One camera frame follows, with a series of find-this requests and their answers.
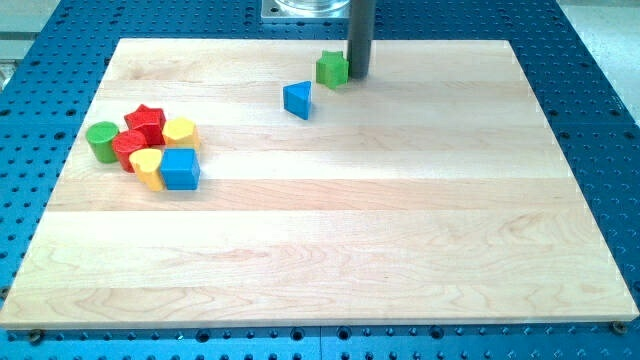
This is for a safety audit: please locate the blue perforated metal table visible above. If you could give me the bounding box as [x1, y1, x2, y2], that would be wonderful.
[1, 1, 639, 359]

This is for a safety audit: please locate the green star block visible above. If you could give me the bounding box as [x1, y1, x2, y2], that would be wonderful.
[316, 50, 349, 89]

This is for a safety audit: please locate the blue cube block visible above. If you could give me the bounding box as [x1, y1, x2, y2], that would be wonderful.
[160, 148, 200, 190]

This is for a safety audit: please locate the green cylinder block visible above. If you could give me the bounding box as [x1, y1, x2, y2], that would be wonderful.
[86, 121, 119, 163]

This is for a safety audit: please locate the yellow hexagon block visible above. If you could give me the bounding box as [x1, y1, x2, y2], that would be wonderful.
[162, 117, 201, 150]

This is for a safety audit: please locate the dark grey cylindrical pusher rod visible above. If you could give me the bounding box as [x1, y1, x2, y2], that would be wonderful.
[347, 0, 376, 79]

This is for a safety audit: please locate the yellow heart block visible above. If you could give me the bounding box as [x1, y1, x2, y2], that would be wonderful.
[129, 148, 164, 191]

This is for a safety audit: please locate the red cylinder block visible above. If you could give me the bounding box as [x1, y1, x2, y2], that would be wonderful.
[112, 130, 148, 173]

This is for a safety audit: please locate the light wooden board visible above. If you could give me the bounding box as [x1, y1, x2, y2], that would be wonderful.
[1, 38, 638, 330]

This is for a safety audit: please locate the red star block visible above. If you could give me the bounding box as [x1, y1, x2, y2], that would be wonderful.
[124, 104, 166, 146]

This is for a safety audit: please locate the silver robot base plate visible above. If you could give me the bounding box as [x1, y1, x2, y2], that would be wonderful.
[261, 0, 351, 20]

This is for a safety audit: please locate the blue triangle block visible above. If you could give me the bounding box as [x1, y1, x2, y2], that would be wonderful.
[283, 81, 312, 120]

